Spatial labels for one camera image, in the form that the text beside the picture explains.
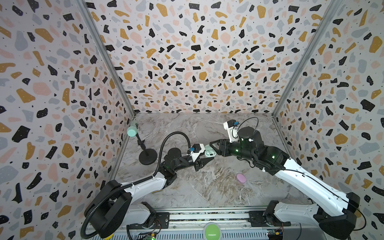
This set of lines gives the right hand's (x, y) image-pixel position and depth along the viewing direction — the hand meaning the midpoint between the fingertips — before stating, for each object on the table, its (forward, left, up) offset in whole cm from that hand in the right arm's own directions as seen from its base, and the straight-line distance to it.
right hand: (213, 141), depth 64 cm
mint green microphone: (+4, +36, +2) cm, 36 cm away
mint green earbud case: (-1, +1, -8) cm, 9 cm away
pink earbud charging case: (-4, -18, -32) cm, 37 cm away
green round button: (-30, 0, -31) cm, 43 cm away
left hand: (0, -1, -9) cm, 9 cm away
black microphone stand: (+6, +37, -26) cm, 46 cm away
